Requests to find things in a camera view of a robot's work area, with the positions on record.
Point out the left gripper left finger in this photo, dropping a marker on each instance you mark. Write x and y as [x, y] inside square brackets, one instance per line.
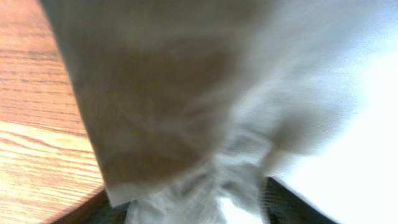
[96, 210]

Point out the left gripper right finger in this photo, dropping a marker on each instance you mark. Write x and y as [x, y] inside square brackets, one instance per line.
[281, 206]

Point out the grey shorts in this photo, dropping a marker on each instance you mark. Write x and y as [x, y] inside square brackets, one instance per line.
[190, 104]

